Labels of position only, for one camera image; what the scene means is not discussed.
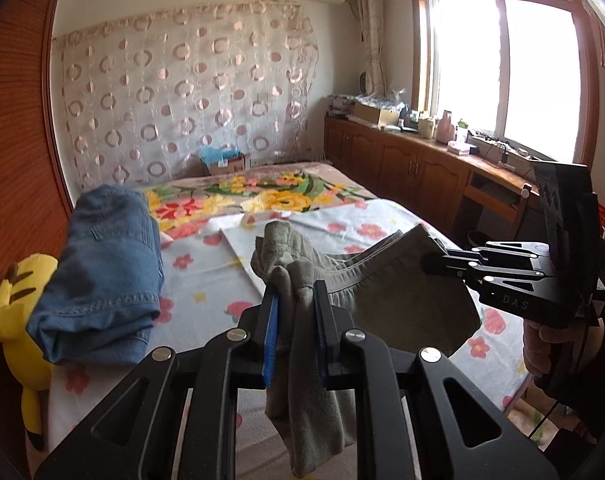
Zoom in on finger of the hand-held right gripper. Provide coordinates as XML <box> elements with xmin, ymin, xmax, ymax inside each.
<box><xmin>461</xmin><ymin>259</ymin><xmax>554</xmax><ymax>292</ymax></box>
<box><xmin>420</xmin><ymin>241</ymin><xmax>551</xmax><ymax>274</ymax></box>

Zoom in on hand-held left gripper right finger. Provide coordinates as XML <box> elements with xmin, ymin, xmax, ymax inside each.
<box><xmin>312</xmin><ymin>280</ymin><xmax>560</xmax><ymax>480</ymax></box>

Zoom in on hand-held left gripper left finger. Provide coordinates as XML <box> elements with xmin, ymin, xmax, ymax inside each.
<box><xmin>35</xmin><ymin>287</ymin><xmax>283</xmax><ymax>480</ymax></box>

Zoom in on grey pants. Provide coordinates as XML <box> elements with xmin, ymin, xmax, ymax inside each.
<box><xmin>250</xmin><ymin>220</ymin><xmax>483</xmax><ymax>478</ymax></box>

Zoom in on person's right forearm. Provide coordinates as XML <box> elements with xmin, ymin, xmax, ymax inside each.
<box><xmin>532</xmin><ymin>355</ymin><xmax>605</xmax><ymax>480</ymax></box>

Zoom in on person's right hand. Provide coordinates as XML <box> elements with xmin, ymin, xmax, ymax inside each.
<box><xmin>523</xmin><ymin>320</ymin><xmax>554</xmax><ymax>380</ymax></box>

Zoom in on dark waste bin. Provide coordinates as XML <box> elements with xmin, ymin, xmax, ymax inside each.
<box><xmin>466</xmin><ymin>230</ymin><xmax>494</xmax><ymax>257</ymax></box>

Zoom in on pink bottle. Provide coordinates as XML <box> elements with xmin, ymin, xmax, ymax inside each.
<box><xmin>435</xmin><ymin>110</ymin><xmax>455</xmax><ymax>142</ymax></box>

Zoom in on wooden cabinet counter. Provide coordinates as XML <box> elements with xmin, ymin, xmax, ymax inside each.
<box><xmin>323</xmin><ymin>112</ymin><xmax>548</xmax><ymax>256</ymax></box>

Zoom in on pink floral bedspread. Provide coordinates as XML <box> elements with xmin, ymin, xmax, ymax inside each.
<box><xmin>27</xmin><ymin>160</ymin><xmax>550</xmax><ymax>480</ymax></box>

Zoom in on window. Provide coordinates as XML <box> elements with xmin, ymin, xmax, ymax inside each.
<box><xmin>407</xmin><ymin>0</ymin><xmax>600</xmax><ymax>166</ymax></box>

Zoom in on small cardboard box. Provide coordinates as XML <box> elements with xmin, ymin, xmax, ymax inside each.
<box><xmin>202</xmin><ymin>152</ymin><xmax>250</xmax><ymax>177</ymax></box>

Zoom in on folded blue jeans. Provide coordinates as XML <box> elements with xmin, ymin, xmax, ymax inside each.
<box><xmin>26</xmin><ymin>185</ymin><xmax>164</xmax><ymax>366</ymax></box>

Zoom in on open cardboard box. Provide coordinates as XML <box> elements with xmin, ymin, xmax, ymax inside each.
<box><xmin>352</xmin><ymin>101</ymin><xmax>400</xmax><ymax>127</ymax></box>

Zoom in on blue crumpled bag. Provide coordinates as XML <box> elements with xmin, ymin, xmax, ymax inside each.
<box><xmin>198</xmin><ymin>145</ymin><xmax>240</xmax><ymax>163</ymax></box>

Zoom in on clear plastic packaging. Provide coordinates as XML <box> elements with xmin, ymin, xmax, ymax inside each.
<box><xmin>355</xmin><ymin>87</ymin><xmax>408</xmax><ymax>111</ymax></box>

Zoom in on yellow plush toy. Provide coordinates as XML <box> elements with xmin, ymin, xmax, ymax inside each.
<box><xmin>0</xmin><ymin>254</ymin><xmax>58</xmax><ymax>451</ymax></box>

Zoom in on patterned window curtain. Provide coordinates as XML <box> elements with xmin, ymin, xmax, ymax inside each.
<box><xmin>353</xmin><ymin>0</ymin><xmax>387</xmax><ymax>98</ymax></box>

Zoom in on circle-patterned wall cloth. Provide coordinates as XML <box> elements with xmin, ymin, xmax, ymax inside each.
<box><xmin>52</xmin><ymin>0</ymin><xmax>320</xmax><ymax>196</ymax></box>

